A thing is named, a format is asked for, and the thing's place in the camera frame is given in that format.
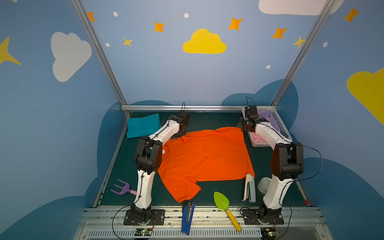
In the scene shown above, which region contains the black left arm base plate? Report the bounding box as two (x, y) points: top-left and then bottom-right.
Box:
(123, 209), (165, 226)

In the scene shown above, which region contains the aluminium right frame post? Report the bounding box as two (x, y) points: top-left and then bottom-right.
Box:
(270, 0), (336, 107)

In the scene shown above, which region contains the aluminium back frame rail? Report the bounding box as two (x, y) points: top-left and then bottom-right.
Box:
(120, 104), (279, 113)

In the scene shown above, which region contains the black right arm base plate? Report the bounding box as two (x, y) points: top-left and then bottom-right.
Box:
(240, 208), (285, 225)

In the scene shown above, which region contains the purple t shirt in basket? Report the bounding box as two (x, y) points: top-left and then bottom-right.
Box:
(258, 110), (281, 133)

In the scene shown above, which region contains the aluminium left frame post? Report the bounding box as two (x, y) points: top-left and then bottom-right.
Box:
(71, 0), (131, 118)

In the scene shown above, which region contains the left green circuit board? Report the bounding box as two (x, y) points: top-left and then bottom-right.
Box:
(135, 229), (153, 237)

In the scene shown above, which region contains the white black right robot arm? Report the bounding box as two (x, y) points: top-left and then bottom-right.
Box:
(238, 117), (304, 223)

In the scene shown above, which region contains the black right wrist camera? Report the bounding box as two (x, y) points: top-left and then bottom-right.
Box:
(245, 106), (260, 120)

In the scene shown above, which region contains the right green circuit board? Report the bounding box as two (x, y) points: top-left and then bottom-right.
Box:
(261, 228), (278, 240)

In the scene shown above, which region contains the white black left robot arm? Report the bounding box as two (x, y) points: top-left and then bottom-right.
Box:
(131, 111), (190, 222)

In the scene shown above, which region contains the folded teal t shirt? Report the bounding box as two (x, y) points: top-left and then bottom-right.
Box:
(127, 114), (161, 139)

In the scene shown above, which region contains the white perforated plastic basket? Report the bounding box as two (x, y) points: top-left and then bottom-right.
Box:
(248, 106), (293, 148)

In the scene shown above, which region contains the white grey stapler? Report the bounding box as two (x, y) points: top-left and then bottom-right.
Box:
(242, 174), (257, 203)

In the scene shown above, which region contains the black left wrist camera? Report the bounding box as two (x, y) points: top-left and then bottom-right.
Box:
(178, 110), (190, 129)

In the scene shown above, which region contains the blue stapler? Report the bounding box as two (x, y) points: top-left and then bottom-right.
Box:
(181, 201), (196, 236)

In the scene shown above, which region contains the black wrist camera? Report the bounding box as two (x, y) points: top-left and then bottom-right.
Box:
(178, 110), (190, 129)
(245, 106), (260, 120)

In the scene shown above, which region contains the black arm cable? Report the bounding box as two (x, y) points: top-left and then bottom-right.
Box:
(295, 144), (324, 183)
(111, 206), (134, 240)

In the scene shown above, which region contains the orange t shirt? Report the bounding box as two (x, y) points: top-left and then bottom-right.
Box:
(158, 127), (255, 203)

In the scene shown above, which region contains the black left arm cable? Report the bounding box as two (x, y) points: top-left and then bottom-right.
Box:
(111, 206), (134, 240)

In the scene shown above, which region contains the purple toy garden fork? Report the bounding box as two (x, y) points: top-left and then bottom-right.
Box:
(110, 179), (137, 196)

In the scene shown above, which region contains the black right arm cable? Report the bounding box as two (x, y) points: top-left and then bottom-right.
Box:
(295, 144), (324, 183)

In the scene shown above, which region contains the aluminium frame post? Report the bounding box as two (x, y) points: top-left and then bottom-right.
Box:
(270, 0), (336, 107)
(71, 0), (131, 118)

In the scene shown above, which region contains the green circuit board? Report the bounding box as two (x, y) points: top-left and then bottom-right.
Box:
(135, 229), (153, 237)
(261, 228), (278, 240)

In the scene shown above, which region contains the green yellow toy trowel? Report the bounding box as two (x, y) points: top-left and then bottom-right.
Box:
(214, 192), (242, 232)

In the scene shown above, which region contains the pink t shirt in basket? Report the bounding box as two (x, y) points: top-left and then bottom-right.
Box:
(250, 132), (266, 143)

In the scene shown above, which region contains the aluminium front rail bed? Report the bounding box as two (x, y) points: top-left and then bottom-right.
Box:
(74, 206), (333, 240)

